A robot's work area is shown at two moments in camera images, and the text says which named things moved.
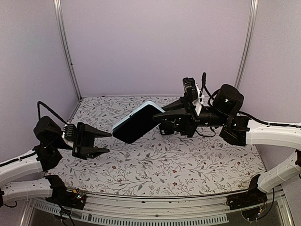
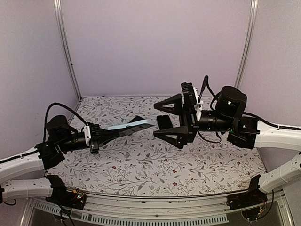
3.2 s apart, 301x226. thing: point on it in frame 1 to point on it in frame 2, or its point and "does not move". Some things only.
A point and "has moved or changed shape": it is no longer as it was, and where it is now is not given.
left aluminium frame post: x=65 y=44 does not move
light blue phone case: x=138 y=125 has moved or changed shape
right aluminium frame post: x=248 y=45 does not move
